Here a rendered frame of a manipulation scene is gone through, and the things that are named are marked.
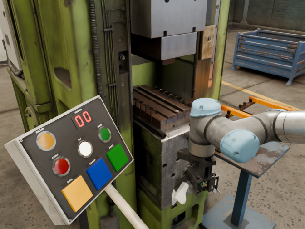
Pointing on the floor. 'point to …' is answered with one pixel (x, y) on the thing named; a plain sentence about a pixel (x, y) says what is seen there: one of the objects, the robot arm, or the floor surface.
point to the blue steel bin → (271, 52)
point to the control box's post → (83, 220)
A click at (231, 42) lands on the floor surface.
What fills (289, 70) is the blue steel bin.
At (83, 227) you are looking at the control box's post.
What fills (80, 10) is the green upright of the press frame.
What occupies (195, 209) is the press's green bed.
